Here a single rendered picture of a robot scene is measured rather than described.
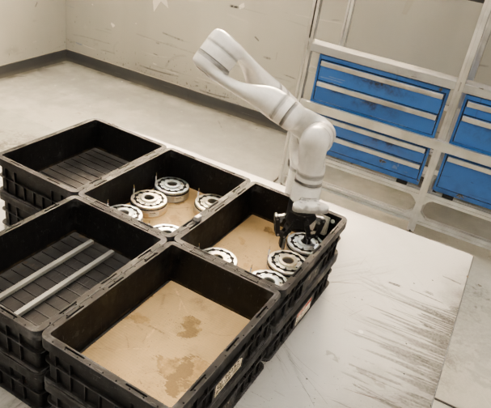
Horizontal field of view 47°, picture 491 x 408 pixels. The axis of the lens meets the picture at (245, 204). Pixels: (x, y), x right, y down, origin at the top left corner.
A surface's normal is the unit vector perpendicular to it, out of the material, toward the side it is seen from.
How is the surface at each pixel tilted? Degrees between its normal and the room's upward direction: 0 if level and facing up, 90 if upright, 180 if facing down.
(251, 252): 0
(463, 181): 90
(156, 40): 90
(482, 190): 90
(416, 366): 0
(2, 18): 90
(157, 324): 0
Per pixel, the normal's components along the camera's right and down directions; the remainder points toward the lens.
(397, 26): -0.45, 0.40
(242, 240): 0.15, -0.85
